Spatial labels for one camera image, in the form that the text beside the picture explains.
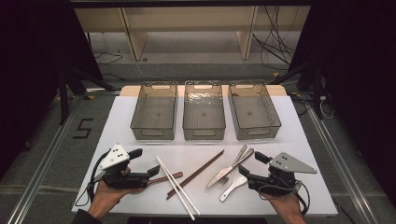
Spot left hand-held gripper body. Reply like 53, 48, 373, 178
92, 143, 151, 190

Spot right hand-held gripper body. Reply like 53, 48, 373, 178
247, 151, 318, 198

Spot brown wooden spoon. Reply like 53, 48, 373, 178
146, 171, 184, 188

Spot metal fork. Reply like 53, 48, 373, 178
219, 144, 249, 186

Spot white ceramic spoon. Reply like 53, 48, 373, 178
219, 172, 248, 203

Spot metal knife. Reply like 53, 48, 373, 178
205, 147, 255, 190

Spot brown chopstick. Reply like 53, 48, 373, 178
166, 152, 224, 201
167, 149, 225, 196

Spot clear smoky plastic bin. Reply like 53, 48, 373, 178
227, 79, 283, 141
130, 80, 178, 141
182, 79, 227, 141

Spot person's left hand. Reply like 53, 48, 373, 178
87, 180, 146, 220

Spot person's right hand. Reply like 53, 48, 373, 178
261, 191, 307, 224

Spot white table sheet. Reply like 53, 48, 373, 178
71, 94, 339, 217

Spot black metal stand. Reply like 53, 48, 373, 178
269, 60, 325, 120
57, 62, 116, 125

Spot dark curtain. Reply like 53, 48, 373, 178
289, 0, 396, 200
0, 0, 104, 181

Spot beige wooden desk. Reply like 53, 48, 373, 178
74, 5, 312, 62

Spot left hand-held gripper cable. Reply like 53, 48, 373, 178
74, 148, 113, 208

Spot hand-held gripper cable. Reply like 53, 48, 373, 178
258, 178, 311, 217
74, 148, 113, 208

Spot right hand-held gripper cable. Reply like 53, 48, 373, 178
258, 178, 311, 217

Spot aluminium floor rail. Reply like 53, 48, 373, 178
306, 106, 379, 224
6, 96, 83, 224

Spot white plug with cable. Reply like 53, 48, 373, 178
318, 94, 336, 120

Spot white floor cable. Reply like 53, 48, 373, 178
118, 46, 163, 80

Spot thin black floor cable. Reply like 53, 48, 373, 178
93, 51, 124, 65

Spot bundle of black floor cables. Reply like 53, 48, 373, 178
252, 6, 300, 71

